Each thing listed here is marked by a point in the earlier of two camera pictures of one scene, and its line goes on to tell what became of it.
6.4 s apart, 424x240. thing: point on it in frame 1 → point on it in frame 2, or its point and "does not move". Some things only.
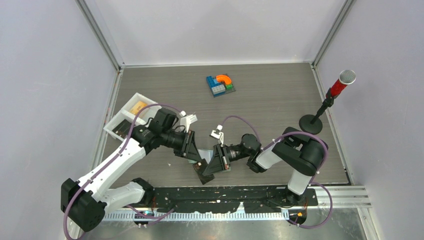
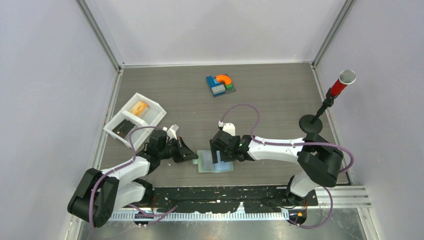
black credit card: (199, 167) → (124, 128)
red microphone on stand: (311, 124) does not move
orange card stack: (136, 107) does not move
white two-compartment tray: (138, 112) does not move
